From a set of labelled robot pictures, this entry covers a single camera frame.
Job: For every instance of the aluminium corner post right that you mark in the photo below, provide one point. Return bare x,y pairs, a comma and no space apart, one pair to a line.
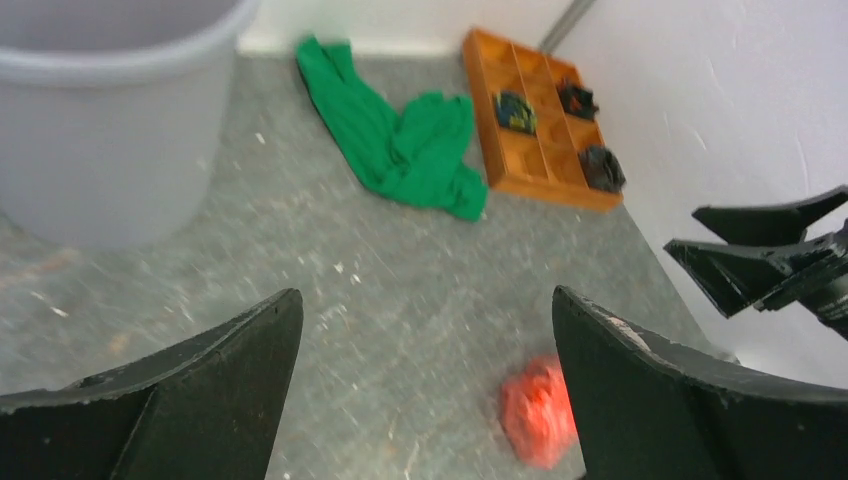
566,22

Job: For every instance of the orange compartment tray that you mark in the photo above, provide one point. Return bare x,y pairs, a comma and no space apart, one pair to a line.
534,144

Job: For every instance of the grey plastic trash bin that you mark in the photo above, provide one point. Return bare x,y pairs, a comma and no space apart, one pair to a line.
111,113

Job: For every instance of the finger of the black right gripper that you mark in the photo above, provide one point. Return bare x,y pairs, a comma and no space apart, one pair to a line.
735,277
775,225

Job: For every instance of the green cloth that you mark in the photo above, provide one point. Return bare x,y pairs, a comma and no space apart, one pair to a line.
414,156

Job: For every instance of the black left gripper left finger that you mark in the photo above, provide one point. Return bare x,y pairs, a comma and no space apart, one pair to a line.
208,407

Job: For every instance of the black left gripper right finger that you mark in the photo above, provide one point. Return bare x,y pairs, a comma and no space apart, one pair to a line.
647,407

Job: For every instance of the red plastic trash bag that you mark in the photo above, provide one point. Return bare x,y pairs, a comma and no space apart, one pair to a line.
536,414

